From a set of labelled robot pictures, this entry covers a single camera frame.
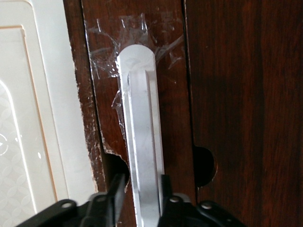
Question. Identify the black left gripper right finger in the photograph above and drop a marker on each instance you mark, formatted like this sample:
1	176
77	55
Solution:
166	189

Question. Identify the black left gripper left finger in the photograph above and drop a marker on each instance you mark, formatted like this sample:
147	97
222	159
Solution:
118	189

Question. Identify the white panel cabinet door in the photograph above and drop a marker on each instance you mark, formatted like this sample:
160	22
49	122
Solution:
35	94

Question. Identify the clear adhesive tape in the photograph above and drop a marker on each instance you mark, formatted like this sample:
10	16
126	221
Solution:
104	61

